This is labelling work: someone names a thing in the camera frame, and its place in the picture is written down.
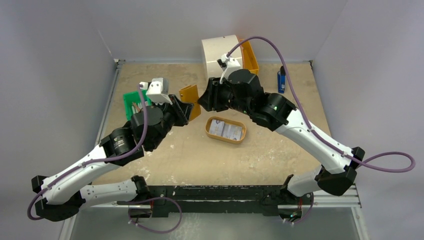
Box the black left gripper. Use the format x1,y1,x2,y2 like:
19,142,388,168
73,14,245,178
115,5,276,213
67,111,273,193
149,94,193,150

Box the yellow leather card holder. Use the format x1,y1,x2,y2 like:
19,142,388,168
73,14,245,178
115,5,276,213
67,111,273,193
179,84,201,122

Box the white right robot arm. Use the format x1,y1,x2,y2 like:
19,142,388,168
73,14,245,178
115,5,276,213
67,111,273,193
198,69,365,204

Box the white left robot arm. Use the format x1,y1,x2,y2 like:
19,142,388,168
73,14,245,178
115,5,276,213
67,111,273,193
27,94,194,222

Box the tan oval tray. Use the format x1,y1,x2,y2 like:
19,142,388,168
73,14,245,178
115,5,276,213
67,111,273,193
205,116,247,144

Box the pens in green bin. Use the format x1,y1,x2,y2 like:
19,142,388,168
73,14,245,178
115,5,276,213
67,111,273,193
131,102,142,114

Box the cream round drawer cabinet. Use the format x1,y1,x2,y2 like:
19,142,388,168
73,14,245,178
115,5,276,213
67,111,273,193
201,34,244,81

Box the green plastic bin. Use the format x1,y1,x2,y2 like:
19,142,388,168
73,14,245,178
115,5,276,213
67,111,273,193
123,91,142,121

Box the yellow open drawer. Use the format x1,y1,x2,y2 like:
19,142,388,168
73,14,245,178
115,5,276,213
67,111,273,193
240,41,259,75

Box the blue black marker tool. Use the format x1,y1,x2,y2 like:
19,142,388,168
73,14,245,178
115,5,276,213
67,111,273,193
277,65,286,94

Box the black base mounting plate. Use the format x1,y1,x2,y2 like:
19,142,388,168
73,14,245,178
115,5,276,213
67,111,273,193
116,184,314,220

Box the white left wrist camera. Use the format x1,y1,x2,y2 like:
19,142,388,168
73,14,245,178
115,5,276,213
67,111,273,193
138,77,172,105

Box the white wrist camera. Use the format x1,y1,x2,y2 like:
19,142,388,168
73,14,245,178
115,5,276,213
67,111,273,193
217,54,242,85
138,77,172,105

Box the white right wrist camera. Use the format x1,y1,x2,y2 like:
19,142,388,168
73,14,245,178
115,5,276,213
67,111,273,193
217,54,242,85

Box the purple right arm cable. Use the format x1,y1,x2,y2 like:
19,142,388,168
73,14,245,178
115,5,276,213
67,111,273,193
225,36,416,174

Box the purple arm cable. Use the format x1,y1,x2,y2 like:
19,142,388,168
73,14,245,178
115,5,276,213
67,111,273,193
27,84,149,221
225,36,416,174

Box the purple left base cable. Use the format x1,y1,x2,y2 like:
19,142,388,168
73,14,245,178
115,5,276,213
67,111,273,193
127,194,183,234

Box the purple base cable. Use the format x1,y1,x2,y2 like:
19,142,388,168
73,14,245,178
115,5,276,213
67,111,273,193
127,194,183,234
281,192,315,227

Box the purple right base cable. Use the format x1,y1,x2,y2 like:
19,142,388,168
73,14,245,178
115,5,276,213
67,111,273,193
281,192,315,227

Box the aluminium frame rail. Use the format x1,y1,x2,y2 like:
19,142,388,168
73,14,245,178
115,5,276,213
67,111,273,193
59,61,369,240

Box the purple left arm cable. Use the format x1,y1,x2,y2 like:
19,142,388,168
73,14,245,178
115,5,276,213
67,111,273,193
27,84,149,221

